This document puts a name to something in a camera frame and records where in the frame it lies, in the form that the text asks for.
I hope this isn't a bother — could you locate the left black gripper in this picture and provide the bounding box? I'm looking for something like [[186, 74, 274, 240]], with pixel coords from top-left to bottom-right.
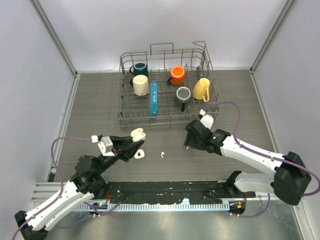
[[95, 134, 145, 175]]

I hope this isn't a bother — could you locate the white earbud charging case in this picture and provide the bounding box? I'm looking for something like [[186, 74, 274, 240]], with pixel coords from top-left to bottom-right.
[[134, 149, 145, 160]]

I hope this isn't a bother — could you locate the beige earbud case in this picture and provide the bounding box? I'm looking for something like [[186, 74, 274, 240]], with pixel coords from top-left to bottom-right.
[[130, 128, 146, 143]]

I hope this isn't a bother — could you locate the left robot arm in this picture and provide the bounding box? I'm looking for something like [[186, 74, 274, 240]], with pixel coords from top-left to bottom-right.
[[14, 128, 146, 240]]

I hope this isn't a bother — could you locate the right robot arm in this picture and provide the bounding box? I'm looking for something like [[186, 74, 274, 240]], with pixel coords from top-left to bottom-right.
[[184, 119, 312, 206]]

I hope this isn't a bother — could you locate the grey mug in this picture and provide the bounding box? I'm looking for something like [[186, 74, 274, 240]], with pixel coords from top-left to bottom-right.
[[174, 86, 192, 112]]

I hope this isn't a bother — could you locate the yellow mug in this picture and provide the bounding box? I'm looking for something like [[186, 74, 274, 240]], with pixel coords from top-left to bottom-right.
[[192, 78, 211, 103]]

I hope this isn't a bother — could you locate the blue plate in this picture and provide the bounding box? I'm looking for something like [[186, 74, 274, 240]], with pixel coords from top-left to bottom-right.
[[149, 81, 158, 117]]

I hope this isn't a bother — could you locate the cream textured mug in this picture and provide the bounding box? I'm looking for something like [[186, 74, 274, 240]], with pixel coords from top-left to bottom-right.
[[130, 74, 150, 96]]

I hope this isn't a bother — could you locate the orange mug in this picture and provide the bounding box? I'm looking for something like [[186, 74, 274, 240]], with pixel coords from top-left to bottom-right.
[[166, 65, 186, 86]]

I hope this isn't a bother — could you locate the dark green mug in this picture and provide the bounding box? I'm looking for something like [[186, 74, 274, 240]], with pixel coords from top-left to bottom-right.
[[129, 62, 149, 77]]

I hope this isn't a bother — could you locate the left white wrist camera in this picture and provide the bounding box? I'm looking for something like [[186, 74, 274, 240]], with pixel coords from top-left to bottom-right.
[[91, 135, 115, 157]]

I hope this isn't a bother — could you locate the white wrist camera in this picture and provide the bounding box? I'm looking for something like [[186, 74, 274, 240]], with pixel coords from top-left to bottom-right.
[[91, 135, 115, 157], [198, 109, 214, 129]]

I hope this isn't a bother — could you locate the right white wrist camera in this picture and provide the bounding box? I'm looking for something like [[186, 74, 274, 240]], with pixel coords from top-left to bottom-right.
[[198, 109, 214, 129]]

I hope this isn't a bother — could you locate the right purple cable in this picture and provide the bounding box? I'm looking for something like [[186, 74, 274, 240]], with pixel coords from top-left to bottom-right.
[[204, 101, 320, 218]]

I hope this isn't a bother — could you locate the purple cable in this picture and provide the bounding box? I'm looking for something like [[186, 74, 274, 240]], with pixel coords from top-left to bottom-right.
[[11, 136, 123, 240], [204, 101, 320, 218]]

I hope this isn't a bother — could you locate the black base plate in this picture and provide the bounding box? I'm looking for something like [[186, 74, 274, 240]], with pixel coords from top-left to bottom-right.
[[102, 181, 256, 205]]

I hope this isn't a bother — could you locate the grey wire dish rack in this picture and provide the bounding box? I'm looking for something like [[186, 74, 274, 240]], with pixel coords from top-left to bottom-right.
[[117, 41, 222, 129]]

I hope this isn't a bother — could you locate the white slotted cable duct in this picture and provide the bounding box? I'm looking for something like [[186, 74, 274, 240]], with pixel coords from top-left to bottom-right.
[[72, 201, 230, 213]]

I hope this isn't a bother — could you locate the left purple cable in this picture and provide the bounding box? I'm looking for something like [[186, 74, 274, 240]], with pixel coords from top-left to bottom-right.
[[11, 136, 123, 240]]

